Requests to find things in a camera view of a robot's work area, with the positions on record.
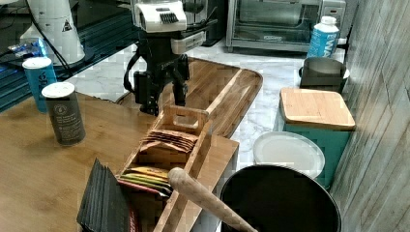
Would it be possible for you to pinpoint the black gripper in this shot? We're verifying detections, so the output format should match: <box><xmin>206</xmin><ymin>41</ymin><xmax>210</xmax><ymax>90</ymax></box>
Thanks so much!
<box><xmin>134</xmin><ymin>37</ymin><xmax>190</xmax><ymax>116</ymax></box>

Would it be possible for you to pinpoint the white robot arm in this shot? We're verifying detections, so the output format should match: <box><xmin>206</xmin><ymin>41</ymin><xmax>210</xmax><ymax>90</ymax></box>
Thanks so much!
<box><xmin>21</xmin><ymin>0</ymin><xmax>211</xmax><ymax>116</ymax></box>

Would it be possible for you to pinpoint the wooden drawer box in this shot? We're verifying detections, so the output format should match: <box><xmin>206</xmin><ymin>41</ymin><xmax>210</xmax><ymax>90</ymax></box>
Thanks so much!
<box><xmin>0</xmin><ymin>92</ymin><xmax>240</xmax><ymax>232</ymax></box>

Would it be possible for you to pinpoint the wooden cutting board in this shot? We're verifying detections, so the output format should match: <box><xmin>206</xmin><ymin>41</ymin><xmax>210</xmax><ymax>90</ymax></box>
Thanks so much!
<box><xmin>116</xmin><ymin>58</ymin><xmax>263</xmax><ymax>138</ymax></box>

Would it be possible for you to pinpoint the wooden tea bag caddy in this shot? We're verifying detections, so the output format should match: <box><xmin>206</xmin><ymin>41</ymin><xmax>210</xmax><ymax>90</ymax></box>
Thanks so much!
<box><xmin>117</xmin><ymin>105</ymin><xmax>212</xmax><ymax>232</ymax></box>

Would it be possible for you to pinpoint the grey shaker can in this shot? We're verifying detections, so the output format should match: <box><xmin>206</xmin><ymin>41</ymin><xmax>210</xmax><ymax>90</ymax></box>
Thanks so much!
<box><xmin>42</xmin><ymin>82</ymin><xmax>86</xmax><ymax>146</ymax></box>

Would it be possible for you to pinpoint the silver toaster oven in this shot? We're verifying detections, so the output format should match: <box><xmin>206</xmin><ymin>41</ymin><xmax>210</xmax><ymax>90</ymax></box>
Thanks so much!
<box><xmin>226</xmin><ymin>0</ymin><xmax>346</xmax><ymax>52</ymax></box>

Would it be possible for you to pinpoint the blue shaker can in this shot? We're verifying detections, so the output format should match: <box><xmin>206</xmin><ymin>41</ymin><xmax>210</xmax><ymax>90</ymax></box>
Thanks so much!
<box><xmin>22</xmin><ymin>57</ymin><xmax>57</xmax><ymax>113</ymax></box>

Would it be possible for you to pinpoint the black tea bag stack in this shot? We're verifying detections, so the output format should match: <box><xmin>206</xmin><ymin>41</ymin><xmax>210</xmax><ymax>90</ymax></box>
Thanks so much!
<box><xmin>76</xmin><ymin>159</ymin><xmax>130</xmax><ymax>232</ymax></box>

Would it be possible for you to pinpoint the black utensil holder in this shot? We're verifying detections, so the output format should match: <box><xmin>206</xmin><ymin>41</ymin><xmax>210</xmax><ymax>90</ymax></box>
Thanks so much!
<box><xmin>220</xmin><ymin>164</ymin><xmax>341</xmax><ymax>232</ymax></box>

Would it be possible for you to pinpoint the teal canister with wooden lid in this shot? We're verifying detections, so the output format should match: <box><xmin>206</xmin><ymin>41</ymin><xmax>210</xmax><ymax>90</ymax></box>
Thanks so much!
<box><xmin>274</xmin><ymin>88</ymin><xmax>356</xmax><ymax>189</ymax></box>

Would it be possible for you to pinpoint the dark grey plastic cup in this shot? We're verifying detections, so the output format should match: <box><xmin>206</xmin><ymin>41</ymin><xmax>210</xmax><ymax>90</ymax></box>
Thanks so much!
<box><xmin>299</xmin><ymin>57</ymin><xmax>350</xmax><ymax>93</ymax></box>

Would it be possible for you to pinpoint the white capped water bottle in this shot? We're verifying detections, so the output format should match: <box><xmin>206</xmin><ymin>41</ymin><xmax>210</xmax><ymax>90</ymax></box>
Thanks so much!
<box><xmin>307</xmin><ymin>15</ymin><xmax>339</xmax><ymax>58</ymax></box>

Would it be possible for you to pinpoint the wooden rolling pin handle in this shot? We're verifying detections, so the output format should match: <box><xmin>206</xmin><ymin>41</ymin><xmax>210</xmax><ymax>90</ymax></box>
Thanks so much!
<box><xmin>168</xmin><ymin>167</ymin><xmax>258</xmax><ymax>232</ymax></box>

